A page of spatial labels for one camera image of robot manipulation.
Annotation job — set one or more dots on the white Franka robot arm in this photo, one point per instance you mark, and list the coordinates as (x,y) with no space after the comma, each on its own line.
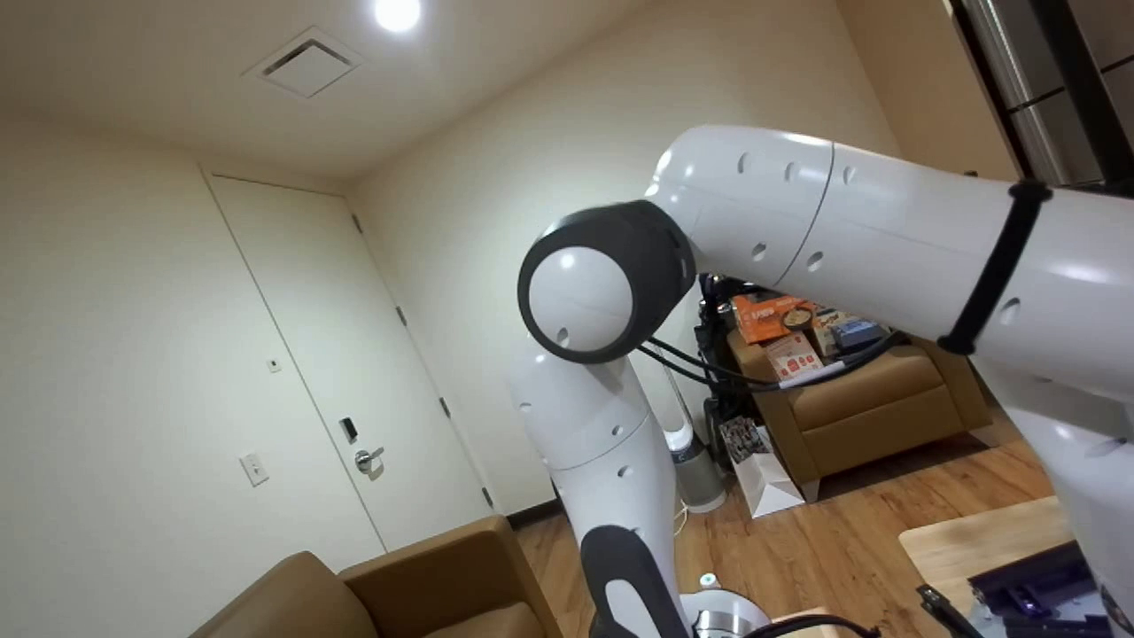
(850,235)

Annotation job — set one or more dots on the white paper bag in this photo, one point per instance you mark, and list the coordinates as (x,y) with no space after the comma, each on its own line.
(766,485)

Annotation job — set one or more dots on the orange box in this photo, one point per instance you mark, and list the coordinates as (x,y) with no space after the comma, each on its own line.
(762,316)

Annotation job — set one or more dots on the white tower fan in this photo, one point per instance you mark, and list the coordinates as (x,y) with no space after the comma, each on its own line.
(696,474)

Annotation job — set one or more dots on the red and white box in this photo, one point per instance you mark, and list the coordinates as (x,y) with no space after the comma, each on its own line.
(795,359)

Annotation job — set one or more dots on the black door lock keypad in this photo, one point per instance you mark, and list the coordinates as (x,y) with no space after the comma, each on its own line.
(348,431)

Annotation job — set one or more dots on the white room door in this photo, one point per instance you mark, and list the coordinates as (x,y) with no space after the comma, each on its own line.
(320,356)

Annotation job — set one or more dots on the grey blue box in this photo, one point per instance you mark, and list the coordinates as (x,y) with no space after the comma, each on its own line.
(850,335)

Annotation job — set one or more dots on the brown leather armchair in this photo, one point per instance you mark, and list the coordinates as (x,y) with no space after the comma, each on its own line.
(447,580)

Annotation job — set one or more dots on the green plastic bottle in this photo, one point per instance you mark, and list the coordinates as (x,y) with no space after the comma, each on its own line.
(711,582)

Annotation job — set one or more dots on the brown armchair with boxes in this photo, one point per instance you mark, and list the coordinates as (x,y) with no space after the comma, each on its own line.
(873,412)

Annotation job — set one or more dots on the round ceiling light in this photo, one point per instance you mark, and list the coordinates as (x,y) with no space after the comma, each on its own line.
(396,14)

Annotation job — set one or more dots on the square ceiling vent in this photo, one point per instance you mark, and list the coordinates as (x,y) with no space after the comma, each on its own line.
(305,66)

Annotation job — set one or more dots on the black stand leg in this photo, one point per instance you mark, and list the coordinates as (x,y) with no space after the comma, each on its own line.
(942,615)

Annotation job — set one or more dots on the purple dark case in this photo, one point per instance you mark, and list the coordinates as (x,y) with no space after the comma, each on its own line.
(1027,590)

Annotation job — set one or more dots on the white light switch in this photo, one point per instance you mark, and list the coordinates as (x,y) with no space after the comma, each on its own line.
(253,470)

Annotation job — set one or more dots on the dark window frame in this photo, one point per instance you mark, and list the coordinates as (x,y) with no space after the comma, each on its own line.
(1039,73)

